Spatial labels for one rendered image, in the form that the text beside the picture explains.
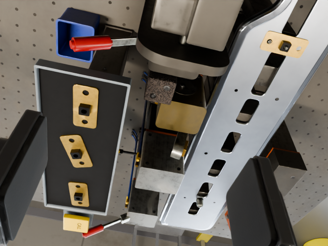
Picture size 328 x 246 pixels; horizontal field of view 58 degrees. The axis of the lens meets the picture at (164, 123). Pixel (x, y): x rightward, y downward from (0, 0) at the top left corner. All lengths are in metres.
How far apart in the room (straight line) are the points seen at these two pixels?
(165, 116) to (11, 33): 0.61
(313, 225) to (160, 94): 2.91
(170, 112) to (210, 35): 0.24
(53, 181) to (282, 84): 0.51
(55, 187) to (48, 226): 2.42
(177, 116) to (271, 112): 0.23
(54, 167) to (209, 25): 0.40
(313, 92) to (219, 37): 0.76
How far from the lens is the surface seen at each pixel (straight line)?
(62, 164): 0.60
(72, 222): 0.78
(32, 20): 0.98
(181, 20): 0.40
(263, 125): 0.73
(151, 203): 0.92
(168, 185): 0.70
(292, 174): 0.84
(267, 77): 0.67
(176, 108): 0.57
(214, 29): 0.37
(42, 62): 0.47
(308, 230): 3.39
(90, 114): 0.49
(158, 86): 0.52
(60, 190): 0.67
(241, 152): 0.79
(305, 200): 1.58
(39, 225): 3.09
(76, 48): 0.43
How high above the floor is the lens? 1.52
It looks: 49 degrees down
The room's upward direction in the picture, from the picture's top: 177 degrees counter-clockwise
